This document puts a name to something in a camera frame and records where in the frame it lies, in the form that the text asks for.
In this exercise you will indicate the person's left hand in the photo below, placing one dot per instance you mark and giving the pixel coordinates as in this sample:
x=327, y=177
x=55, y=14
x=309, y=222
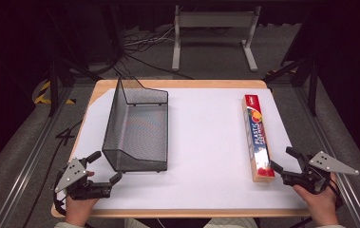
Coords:
x=80, y=207

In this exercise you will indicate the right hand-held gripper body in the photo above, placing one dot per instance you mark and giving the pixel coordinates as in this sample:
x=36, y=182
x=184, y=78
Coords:
x=318, y=169

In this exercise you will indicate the long plastic wrap box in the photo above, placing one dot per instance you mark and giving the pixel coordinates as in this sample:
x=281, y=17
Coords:
x=258, y=139

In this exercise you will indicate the white metal stand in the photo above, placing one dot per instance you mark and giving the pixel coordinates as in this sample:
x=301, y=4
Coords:
x=215, y=22

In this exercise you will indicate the black metal stand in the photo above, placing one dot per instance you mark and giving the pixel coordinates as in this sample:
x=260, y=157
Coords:
x=310, y=76
x=54, y=79

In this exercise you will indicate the white table mat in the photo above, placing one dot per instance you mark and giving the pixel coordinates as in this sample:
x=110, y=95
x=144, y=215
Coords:
x=206, y=142

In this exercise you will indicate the aluminium rail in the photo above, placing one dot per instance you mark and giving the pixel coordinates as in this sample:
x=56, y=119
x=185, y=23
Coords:
x=32, y=158
x=332, y=148

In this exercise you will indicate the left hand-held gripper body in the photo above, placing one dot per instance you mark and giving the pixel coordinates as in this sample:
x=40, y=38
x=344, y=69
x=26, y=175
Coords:
x=73, y=174

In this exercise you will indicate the yellow black striped tape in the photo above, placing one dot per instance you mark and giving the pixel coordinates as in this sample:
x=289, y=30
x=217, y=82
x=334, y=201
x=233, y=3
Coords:
x=41, y=95

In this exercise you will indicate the person's light clothing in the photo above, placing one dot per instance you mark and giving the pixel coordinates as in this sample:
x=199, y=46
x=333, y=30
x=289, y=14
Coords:
x=228, y=223

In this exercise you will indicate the person's right hand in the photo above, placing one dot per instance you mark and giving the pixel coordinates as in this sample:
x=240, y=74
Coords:
x=318, y=205

